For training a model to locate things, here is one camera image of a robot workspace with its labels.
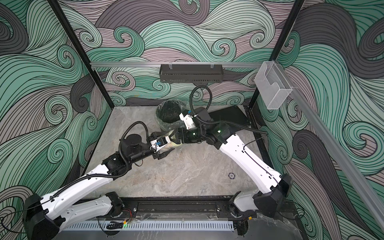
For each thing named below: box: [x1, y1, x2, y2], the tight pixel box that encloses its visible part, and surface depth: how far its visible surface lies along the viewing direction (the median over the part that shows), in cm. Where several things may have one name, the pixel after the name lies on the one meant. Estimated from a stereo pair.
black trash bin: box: [155, 99, 189, 133], surface depth 92 cm
